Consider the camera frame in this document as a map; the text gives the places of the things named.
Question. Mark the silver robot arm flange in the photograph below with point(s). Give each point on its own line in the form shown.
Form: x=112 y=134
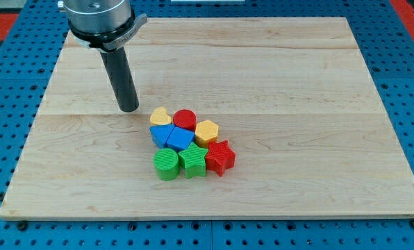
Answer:
x=104 y=25

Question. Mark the yellow hexagon block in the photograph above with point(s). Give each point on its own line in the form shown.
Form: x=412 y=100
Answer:
x=206 y=132

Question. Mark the red cylinder block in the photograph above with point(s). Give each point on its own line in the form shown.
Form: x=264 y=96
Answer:
x=185 y=119

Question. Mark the blue cube block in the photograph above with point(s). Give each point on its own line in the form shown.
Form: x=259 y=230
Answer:
x=180 y=139

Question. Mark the red star block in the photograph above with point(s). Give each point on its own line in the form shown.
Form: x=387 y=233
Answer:
x=220 y=157

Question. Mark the green star block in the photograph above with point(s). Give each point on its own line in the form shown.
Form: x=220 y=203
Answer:
x=193 y=160

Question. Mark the yellow heart block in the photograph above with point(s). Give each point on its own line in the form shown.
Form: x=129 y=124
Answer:
x=160 y=117

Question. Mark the blue triangular block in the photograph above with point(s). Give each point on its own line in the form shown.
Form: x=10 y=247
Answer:
x=160 y=134

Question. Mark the green cylinder block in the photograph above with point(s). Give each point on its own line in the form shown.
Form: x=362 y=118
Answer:
x=166 y=163

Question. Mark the light wooden board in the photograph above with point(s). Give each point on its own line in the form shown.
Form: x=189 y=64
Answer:
x=292 y=96

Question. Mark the black cylindrical pointer rod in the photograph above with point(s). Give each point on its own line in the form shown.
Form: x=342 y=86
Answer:
x=121 y=80

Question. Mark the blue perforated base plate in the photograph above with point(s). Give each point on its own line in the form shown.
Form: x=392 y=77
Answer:
x=384 y=30

